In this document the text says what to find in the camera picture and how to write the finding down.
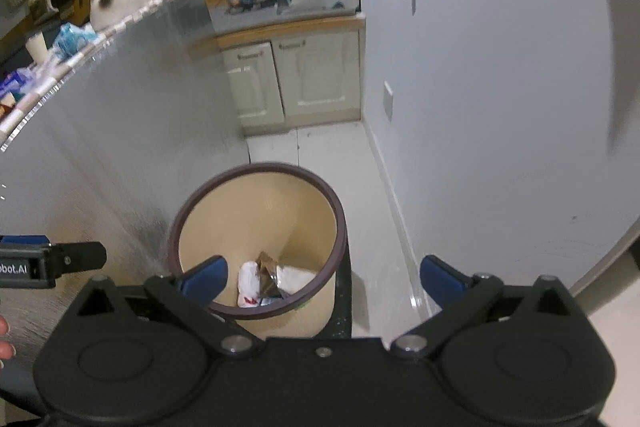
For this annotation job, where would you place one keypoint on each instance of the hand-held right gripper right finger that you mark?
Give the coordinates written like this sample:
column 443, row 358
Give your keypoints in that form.
column 440, row 279

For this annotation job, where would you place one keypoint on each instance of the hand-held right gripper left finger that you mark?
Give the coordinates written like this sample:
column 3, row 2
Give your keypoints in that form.
column 202, row 279

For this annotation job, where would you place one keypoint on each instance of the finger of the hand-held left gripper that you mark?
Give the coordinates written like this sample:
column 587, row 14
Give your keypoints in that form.
column 80, row 257

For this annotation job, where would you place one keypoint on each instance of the white red-printed plastic bag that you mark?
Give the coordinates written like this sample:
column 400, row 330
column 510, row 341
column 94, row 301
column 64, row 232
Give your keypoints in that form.
column 248, row 284

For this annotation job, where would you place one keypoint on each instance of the brown paper bag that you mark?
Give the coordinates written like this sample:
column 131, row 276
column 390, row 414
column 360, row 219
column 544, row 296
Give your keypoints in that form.
column 267, row 274

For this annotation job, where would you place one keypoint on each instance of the clear plastic bag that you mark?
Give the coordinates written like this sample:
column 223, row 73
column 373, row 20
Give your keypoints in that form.
column 295, row 279

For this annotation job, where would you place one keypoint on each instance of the beige waste bin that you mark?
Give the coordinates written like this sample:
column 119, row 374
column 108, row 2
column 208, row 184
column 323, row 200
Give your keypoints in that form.
column 310, row 227

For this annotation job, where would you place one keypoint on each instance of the brown snack wrapper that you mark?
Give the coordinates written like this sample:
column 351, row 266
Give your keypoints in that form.
column 6, row 107

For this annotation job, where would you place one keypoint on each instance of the blue snack wrapper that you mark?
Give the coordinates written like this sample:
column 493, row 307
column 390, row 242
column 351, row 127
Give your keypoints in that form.
column 12, row 82

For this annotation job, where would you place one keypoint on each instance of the teal snack wrapper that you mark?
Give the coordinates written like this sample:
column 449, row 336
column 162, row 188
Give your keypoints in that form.
column 75, row 39

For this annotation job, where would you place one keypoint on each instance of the person's left hand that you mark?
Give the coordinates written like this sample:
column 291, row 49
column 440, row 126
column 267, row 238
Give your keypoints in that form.
column 6, row 349

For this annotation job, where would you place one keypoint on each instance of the grey table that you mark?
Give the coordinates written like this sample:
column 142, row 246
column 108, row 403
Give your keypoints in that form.
column 125, row 147

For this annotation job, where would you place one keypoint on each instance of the white cup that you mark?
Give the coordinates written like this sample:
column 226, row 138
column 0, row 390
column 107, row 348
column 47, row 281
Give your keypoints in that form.
column 36, row 48

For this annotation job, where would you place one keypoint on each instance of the cream floor cabinet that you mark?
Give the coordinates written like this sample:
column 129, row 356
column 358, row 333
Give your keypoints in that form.
column 300, row 77

